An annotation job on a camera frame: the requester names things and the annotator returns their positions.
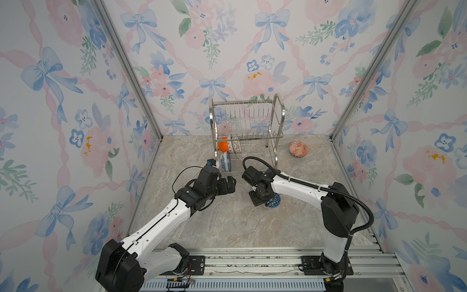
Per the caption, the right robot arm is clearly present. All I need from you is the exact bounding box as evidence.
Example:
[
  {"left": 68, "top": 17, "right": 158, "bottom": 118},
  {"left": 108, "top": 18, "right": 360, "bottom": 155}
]
[{"left": 243, "top": 172, "right": 359, "bottom": 276}]

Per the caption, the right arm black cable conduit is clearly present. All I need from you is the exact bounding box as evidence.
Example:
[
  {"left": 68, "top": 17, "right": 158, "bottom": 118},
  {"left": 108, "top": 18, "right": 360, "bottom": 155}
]
[{"left": 242, "top": 156, "right": 375, "bottom": 236}]

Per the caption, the white mesh strainer basket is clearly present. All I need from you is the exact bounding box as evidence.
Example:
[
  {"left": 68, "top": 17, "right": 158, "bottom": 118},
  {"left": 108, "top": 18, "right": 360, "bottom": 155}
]
[{"left": 233, "top": 141, "right": 242, "bottom": 153}]

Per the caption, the orange plastic bowl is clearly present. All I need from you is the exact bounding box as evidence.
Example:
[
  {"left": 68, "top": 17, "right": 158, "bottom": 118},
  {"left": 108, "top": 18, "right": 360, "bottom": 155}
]
[{"left": 218, "top": 137, "right": 229, "bottom": 153}]

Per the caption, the blue triangle patterned bowl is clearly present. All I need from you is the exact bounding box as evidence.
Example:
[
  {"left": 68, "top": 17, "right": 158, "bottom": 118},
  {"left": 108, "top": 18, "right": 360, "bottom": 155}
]
[{"left": 265, "top": 193, "right": 281, "bottom": 208}]

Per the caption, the green patterned ceramic bowl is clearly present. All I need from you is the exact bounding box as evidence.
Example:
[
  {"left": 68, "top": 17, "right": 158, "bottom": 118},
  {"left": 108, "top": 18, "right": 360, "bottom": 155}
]
[{"left": 227, "top": 139, "right": 237, "bottom": 154}]

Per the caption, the steel two-tier dish rack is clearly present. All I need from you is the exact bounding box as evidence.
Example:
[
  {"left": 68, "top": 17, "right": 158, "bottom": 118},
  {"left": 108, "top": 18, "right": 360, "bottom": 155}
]
[{"left": 208, "top": 94, "right": 285, "bottom": 173}]

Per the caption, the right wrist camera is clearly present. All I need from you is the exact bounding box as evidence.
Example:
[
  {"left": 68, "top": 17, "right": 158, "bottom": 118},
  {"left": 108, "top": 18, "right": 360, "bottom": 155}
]
[{"left": 242, "top": 166, "right": 267, "bottom": 186}]

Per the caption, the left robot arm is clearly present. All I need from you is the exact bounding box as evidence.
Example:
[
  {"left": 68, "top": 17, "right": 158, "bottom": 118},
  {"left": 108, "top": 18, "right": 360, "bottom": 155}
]
[{"left": 95, "top": 176, "right": 236, "bottom": 292}]

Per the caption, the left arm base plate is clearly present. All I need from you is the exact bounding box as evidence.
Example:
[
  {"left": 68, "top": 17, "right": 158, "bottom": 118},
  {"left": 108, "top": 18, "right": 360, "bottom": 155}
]
[{"left": 160, "top": 255, "right": 206, "bottom": 276}]

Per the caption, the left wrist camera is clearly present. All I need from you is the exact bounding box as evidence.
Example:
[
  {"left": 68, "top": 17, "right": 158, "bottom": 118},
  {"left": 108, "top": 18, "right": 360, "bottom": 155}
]
[{"left": 194, "top": 159, "right": 220, "bottom": 192}]

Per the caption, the aluminium mounting rail frame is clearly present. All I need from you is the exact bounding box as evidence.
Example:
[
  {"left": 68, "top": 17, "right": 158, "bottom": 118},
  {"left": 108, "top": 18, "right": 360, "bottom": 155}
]
[{"left": 139, "top": 247, "right": 412, "bottom": 292}]

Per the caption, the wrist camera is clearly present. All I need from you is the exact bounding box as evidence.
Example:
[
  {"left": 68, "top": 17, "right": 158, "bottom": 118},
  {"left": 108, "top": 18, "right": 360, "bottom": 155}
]
[
  {"left": 242, "top": 166, "right": 267, "bottom": 186},
  {"left": 194, "top": 159, "right": 220, "bottom": 192}
]

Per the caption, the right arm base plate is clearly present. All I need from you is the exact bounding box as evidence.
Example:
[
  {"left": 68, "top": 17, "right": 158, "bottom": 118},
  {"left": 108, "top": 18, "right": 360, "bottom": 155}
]
[{"left": 299, "top": 254, "right": 354, "bottom": 277}]

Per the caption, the blue floral ceramic bowl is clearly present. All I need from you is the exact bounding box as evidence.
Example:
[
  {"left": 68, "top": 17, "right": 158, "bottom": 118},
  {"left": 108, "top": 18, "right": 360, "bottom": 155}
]
[{"left": 220, "top": 152, "right": 232, "bottom": 172}]

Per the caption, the red patterned ceramic bowl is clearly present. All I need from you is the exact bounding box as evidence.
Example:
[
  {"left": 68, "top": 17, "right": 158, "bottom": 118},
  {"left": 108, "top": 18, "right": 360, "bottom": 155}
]
[{"left": 288, "top": 141, "right": 309, "bottom": 158}]

